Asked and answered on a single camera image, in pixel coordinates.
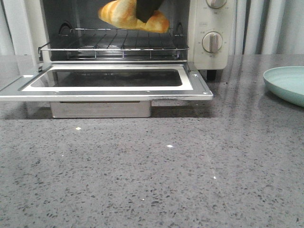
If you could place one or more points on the cream oven knob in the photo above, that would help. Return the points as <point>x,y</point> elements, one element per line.
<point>212,42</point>
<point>216,4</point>

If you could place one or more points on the light green plate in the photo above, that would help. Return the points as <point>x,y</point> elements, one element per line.
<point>287,83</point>

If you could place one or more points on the grey window curtain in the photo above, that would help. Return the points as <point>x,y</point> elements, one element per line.
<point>267,27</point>

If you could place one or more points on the lower cream oven knob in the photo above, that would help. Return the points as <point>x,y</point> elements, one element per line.
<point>212,42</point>

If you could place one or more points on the wire oven rack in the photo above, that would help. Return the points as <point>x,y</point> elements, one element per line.
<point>115,44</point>

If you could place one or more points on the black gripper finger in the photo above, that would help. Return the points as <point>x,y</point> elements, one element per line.
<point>146,8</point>

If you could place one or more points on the golden croissant bread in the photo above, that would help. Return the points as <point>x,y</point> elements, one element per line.
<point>122,14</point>

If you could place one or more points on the cream Toshiba toaster oven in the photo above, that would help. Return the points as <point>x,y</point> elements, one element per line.
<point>33,23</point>

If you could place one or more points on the oven glass door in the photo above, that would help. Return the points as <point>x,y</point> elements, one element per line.
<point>94,82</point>

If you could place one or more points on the upper cream oven knob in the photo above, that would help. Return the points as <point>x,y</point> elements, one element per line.
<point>216,4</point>

